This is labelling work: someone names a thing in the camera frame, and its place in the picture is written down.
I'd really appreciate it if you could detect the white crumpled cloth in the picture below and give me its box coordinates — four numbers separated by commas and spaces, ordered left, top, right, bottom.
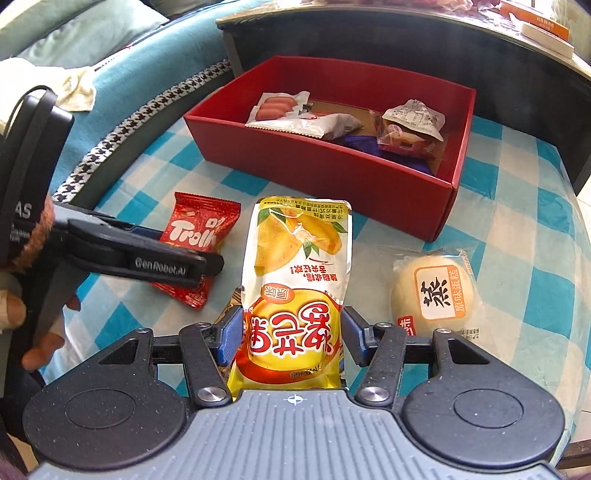
58, 66, 98, 112

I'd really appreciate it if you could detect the yellow mango snack packet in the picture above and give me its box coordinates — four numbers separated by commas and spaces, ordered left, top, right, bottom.
228, 198, 354, 402

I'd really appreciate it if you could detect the red candy packet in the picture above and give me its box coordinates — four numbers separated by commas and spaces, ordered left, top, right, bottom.
152, 191, 242, 309

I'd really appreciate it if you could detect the blue checkered tablecloth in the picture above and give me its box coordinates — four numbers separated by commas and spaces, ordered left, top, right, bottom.
46, 83, 591, 416

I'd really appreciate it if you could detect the orange bun red packet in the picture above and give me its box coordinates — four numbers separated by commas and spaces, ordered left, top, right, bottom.
374, 115, 439, 160

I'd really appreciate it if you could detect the pale green cushion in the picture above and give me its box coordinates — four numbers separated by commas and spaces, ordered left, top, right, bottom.
18, 0, 169, 70

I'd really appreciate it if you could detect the red cardboard box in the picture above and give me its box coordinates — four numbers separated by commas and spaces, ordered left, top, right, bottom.
184, 55, 477, 243

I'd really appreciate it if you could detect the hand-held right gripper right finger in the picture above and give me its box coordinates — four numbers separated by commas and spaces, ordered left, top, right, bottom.
341, 305, 493, 409

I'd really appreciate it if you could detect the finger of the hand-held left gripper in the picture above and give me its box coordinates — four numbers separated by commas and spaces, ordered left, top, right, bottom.
67, 219, 225, 290
54, 205, 163, 241

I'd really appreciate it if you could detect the round pale cake packet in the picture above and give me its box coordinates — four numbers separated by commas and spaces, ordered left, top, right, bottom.
390, 247, 492, 344

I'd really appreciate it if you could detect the white and red snack packet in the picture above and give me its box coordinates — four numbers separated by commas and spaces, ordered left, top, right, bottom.
247, 113, 365, 139

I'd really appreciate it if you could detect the orange and white box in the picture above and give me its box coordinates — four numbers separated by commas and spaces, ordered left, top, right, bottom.
501, 0, 574, 58

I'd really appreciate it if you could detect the purple snack packet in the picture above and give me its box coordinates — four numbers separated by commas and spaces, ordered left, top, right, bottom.
344, 134, 435, 176

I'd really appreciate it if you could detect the clear sausage packet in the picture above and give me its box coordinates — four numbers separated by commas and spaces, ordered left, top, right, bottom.
245, 91, 311, 125

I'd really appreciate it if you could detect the person's left hand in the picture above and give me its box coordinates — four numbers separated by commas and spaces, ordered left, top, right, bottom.
0, 287, 66, 373

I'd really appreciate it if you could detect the teal sofa with houndstooth trim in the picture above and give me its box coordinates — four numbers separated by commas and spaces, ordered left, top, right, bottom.
0, 0, 259, 204

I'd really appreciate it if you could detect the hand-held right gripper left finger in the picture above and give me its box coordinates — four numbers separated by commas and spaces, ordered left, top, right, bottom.
99, 305, 243, 409

